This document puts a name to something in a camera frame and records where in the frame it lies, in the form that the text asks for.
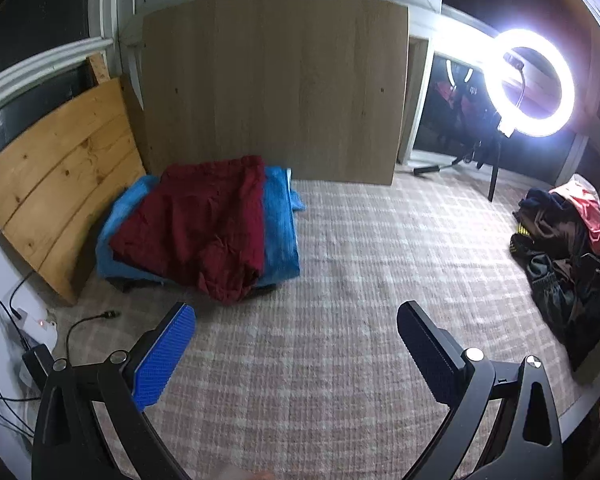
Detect black power adapter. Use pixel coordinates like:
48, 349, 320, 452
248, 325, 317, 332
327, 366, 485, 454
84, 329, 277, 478
22, 345, 56, 386

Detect dark red cloth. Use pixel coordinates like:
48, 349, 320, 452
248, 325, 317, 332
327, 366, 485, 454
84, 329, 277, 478
109, 155, 267, 306

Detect pine wood board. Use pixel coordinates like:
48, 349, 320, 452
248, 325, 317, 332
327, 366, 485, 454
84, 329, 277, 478
0, 76, 148, 306

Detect white door frame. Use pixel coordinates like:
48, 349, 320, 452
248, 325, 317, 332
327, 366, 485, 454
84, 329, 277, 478
397, 2, 486, 167

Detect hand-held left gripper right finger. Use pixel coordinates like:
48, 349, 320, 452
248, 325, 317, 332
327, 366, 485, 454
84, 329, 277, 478
396, 301, 566, 480

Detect black cable with metal plug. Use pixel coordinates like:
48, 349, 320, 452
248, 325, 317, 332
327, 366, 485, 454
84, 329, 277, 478
62, 311, 121, 361

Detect blue towel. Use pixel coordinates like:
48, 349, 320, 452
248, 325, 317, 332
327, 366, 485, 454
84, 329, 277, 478
96, 165, 306, 293

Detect small plywood piece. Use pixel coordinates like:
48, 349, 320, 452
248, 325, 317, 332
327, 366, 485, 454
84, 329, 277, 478
87, 51, 112, 86

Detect light wooden board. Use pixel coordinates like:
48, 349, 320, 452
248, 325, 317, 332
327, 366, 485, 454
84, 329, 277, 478
141, 0, 411, 187

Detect pink red garment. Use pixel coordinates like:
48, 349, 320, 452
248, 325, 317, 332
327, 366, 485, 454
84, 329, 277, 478
550, 180, 600, 256

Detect pile of dark clothes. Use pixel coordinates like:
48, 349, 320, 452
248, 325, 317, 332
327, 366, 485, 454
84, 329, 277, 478
511, 187, 600, 371

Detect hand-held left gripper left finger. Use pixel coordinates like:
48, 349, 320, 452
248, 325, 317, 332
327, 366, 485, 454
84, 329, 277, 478
31, 301, 197, 480

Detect white power strip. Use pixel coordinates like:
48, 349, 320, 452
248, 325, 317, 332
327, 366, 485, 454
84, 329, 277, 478
2, 307, 59, 391

